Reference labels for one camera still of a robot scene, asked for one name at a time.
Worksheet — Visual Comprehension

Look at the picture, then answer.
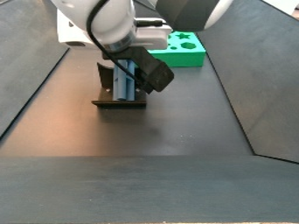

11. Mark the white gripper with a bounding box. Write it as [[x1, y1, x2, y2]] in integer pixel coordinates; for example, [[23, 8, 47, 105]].
[[58, 11, 173, 50]]

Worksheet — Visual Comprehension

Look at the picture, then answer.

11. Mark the blue three prong object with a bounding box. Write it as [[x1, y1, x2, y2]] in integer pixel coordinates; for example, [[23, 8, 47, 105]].
[[114, 66, 137, 101]]

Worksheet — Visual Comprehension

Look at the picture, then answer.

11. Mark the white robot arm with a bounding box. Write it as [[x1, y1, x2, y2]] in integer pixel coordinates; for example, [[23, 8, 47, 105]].
[[51, 0, 234, 52]]

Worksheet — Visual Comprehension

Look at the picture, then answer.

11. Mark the green foam shape board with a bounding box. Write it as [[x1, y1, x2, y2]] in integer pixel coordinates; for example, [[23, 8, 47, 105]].
[[149, 31, 206, 67]]

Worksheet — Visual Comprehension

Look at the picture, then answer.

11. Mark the black curved fixture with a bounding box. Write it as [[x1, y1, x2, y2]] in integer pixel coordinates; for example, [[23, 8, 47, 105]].
[[91, 60, 147, 108]]

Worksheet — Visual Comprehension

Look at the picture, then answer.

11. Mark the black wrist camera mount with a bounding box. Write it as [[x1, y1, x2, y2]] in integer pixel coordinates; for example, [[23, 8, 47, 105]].
[[102, 46, 174, 94]]

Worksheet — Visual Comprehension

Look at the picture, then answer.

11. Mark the black cable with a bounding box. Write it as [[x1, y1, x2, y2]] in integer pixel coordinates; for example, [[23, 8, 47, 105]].
[[86, 0, 146, 86]]

